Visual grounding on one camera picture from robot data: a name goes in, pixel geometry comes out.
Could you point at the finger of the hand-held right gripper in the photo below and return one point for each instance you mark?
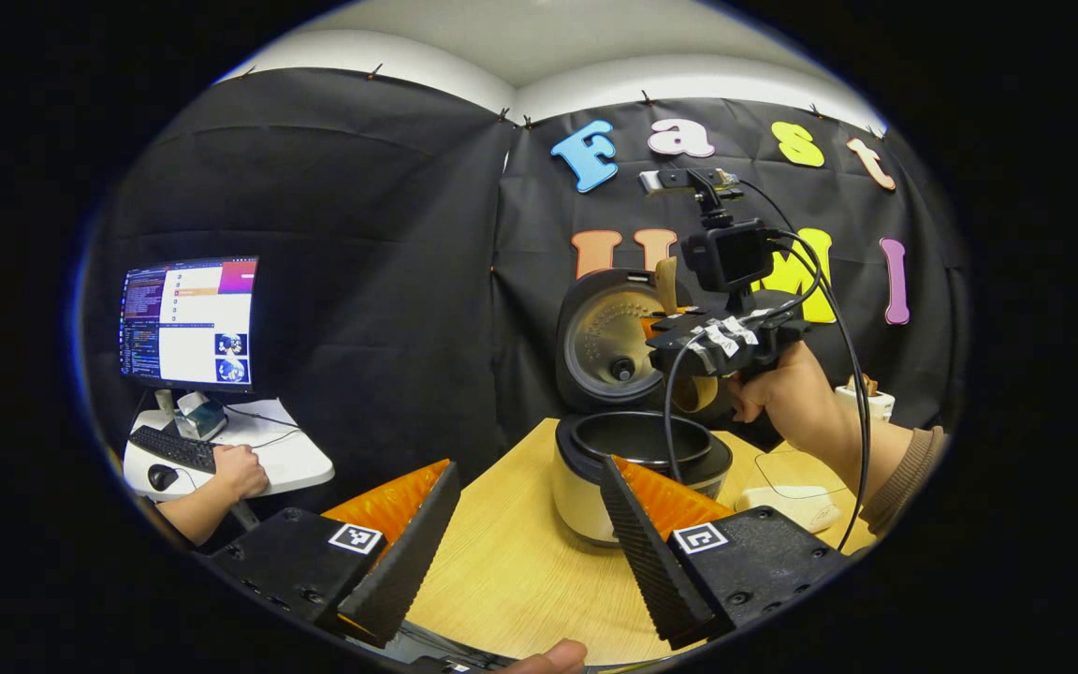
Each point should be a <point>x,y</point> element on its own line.
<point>665,335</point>

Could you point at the clear rice container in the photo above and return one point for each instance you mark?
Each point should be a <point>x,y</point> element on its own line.
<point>787,505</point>

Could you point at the wooden spoon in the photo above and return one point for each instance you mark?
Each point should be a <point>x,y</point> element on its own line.
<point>667,285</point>

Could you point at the dark grey rice cooker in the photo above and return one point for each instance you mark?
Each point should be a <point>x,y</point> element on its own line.
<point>595,487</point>

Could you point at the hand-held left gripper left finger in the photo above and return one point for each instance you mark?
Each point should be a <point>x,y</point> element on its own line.
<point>403,562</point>

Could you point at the black keyboard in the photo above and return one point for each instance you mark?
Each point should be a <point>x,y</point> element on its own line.
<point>174,449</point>

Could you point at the computer monitor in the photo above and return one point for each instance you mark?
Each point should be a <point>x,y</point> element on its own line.
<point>193,323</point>

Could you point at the black computer mouse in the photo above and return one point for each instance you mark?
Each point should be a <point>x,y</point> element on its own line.
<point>163,477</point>

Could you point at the small grey box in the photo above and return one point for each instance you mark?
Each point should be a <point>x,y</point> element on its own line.
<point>200,417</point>

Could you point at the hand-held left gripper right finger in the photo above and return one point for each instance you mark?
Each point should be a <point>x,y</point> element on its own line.
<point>651,562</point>

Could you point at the white side table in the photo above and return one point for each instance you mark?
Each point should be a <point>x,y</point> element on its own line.
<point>291,459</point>

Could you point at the white toaster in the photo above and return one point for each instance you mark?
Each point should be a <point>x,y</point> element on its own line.
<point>876,402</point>

